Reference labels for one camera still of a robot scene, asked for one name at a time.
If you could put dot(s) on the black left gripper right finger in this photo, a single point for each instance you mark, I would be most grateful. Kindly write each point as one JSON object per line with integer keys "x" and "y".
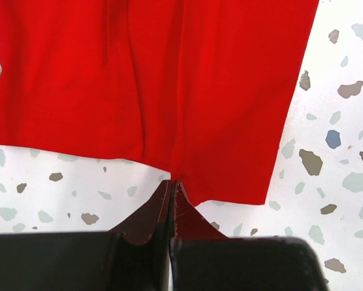
{"x": 202, "y": 258}

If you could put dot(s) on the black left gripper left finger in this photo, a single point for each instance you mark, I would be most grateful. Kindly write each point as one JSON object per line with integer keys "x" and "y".
{"x": 131, "y": 256}

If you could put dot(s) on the red t shirt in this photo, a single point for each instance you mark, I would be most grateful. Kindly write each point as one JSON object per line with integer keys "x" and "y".
{"x": 200, "y": 89}

